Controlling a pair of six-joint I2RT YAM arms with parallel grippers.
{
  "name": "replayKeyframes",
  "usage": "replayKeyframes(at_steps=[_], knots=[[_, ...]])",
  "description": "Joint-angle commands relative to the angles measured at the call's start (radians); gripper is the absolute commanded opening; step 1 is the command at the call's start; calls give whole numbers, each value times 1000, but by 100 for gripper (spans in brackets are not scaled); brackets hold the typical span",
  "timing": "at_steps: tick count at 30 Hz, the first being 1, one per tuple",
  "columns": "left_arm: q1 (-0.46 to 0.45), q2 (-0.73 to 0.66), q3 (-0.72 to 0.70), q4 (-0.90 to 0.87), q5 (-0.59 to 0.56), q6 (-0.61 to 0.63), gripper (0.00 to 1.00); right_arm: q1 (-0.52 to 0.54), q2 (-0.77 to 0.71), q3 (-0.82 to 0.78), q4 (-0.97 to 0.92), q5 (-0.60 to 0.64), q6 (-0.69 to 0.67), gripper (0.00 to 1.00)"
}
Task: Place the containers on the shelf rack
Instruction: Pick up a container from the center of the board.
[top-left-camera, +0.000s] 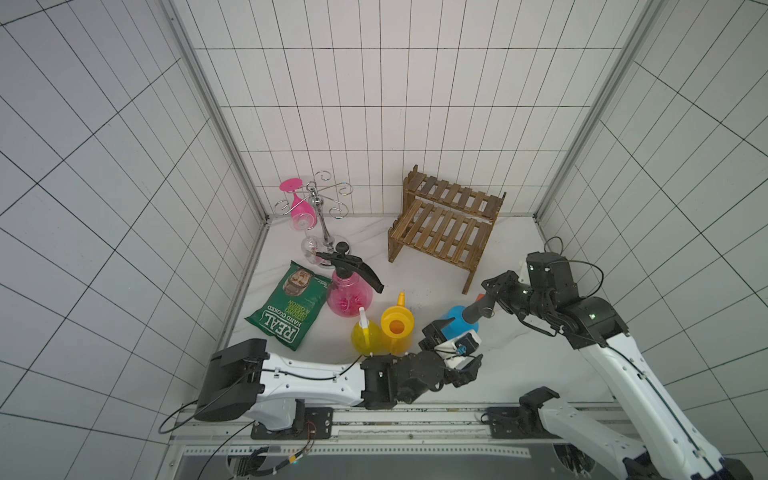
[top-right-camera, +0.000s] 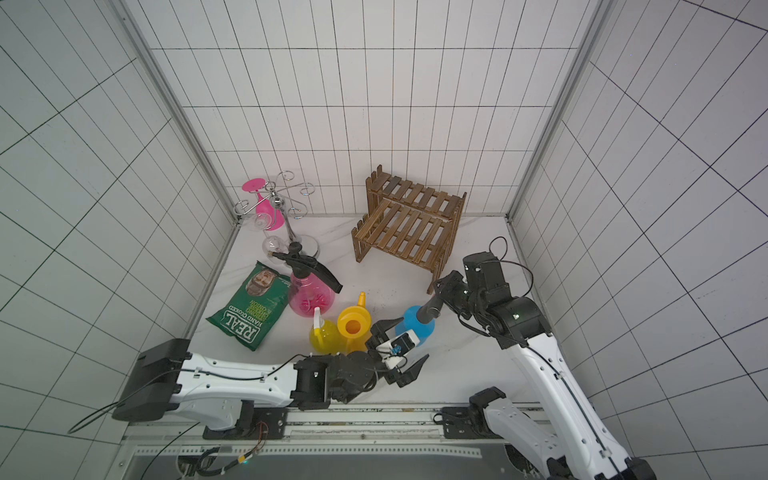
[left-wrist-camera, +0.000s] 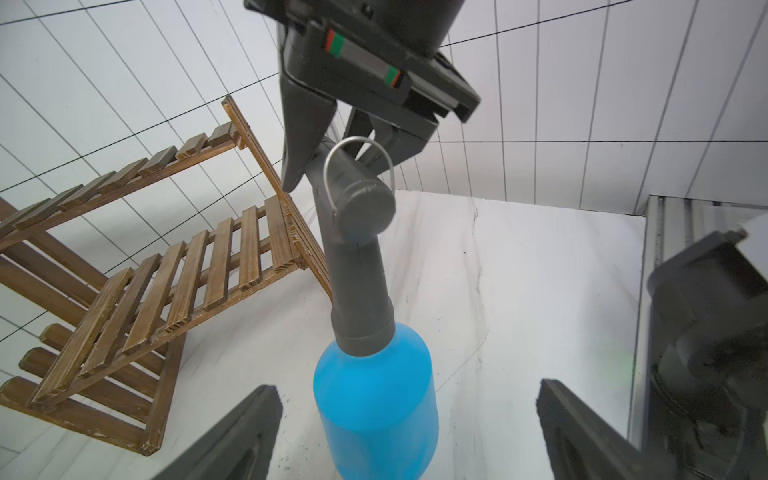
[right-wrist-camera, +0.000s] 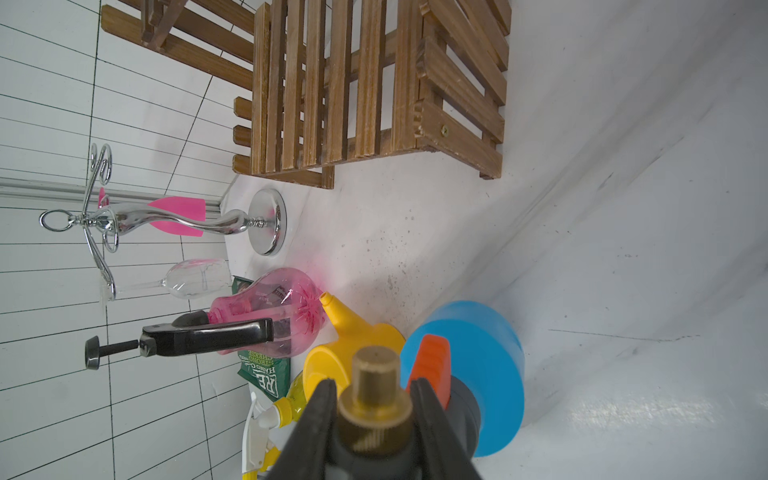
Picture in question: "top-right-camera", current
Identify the yellow watering can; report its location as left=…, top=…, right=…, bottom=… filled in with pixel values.
left=336, top=292, right=373, bottom=354

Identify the blue spray bottle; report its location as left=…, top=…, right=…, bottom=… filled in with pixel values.
left=395, top=294, right=444, bottom=346

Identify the small yellow spray bottle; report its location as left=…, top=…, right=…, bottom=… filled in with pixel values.
left=309, top=307, right=344, bottom=355

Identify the pink pump sprayer bottle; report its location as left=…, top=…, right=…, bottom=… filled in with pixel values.
left=269, top=242, right=343, bottom=318

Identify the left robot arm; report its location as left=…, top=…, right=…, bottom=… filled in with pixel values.
left=112, top=319, right=427, bottom=440

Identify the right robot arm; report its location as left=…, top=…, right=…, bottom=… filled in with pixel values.
left=431, top=251, right=656, bottom=479

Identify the wooden slatted shelf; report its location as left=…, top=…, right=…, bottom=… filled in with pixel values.
left=351, top=166, right=467, bottom=294

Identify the green chips bag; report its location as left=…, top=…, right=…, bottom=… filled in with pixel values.
left=206, top=262, right=291, bottom=351

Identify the clear wine glass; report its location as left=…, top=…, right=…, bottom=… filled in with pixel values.
left=262, top=229, right=289, bottom=263

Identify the pink wine glass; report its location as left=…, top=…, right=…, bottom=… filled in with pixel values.
left=239, top=178, right=285, bottom=231

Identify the chrome wine glass rack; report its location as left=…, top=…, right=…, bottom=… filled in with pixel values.
left=233, top=170, right=320, bottom=258

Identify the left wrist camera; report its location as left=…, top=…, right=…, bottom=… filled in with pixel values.
left=377, top=330, right=421, bottom=370

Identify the aluminium mounting rail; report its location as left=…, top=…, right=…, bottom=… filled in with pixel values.
left=116, top=402, right=552, bottom=467

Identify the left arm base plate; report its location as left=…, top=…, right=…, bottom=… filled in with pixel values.
left=203, top=407, right=289, bottom=442

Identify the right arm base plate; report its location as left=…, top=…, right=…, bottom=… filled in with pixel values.
left=432, top=387, right=507, bottom=440

